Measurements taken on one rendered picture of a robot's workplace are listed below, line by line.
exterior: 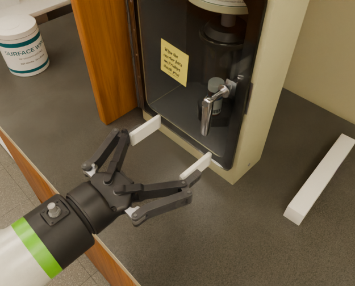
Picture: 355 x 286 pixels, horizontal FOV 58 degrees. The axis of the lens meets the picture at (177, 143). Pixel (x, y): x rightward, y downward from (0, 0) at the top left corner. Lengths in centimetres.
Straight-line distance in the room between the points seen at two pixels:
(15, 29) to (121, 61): 39
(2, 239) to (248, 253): 45
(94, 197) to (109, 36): 42
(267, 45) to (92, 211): 35
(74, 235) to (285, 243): 44
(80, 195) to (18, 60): 72
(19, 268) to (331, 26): 86
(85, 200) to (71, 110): 54
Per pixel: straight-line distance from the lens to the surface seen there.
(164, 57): 67
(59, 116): 97
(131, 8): 70
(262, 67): 54
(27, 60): 112
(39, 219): 46
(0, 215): 203
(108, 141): 56
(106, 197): 49
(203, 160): 52
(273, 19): 50
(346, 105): 103
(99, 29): 76
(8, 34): 108
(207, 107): 56
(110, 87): 84
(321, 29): 97
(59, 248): 45
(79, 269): 173
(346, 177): 87
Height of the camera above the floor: 156
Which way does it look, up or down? 48 degrees down
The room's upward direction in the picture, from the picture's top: straight up
